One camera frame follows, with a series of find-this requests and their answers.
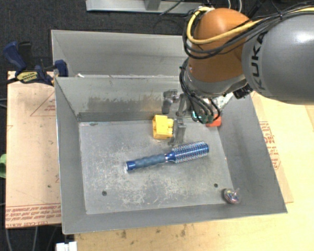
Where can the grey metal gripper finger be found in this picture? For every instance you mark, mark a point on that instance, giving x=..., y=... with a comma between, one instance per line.
x=168, y=102
x=179, y=132

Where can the yellow toy block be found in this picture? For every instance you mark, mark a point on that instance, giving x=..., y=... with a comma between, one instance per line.
x=162, y=127

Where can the blue round hairbrush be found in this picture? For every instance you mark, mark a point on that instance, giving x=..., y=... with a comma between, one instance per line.
x=172, y=155

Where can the orange-red block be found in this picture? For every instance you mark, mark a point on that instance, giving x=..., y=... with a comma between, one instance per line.
x=214, y=123

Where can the grey metal bin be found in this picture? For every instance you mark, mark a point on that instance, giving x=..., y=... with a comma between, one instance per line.
x=146, y=187

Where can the shiny metallic spinning top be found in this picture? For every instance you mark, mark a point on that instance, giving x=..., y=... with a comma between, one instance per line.
x=231, y=195

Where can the brown cardboard board, red print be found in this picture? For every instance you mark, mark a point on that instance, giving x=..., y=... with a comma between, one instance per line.
x=31, y=145

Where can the black cylinder on white bracket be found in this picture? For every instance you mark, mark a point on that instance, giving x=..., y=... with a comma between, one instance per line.
x=242, y=91

